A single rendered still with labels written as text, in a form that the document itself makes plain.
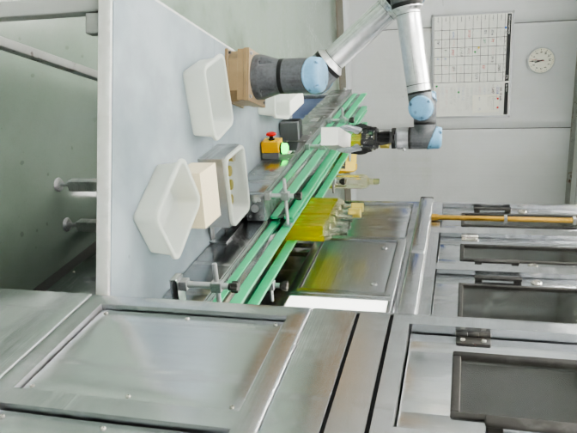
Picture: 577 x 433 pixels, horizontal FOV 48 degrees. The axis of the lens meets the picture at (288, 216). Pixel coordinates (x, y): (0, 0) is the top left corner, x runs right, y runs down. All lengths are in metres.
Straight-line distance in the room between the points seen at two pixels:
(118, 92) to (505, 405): 1.05
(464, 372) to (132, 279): 0.84
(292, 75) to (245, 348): 1.16
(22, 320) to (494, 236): 1.75
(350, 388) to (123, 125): 0.84
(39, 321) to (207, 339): 0.36
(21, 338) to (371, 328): 0.67
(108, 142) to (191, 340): 0.52
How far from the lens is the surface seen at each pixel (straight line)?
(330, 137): 2.21
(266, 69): 2.18
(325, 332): 1.20
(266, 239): 2.09
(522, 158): 8.28
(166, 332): 1.29
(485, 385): 1.12
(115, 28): 1.58
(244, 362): 1.16
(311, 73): 2.14
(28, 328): 1.40
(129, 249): 1.60
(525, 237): 2.58
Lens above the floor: 1.53
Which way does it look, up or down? 15 degrees down
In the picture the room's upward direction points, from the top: 91 degrees clockwise
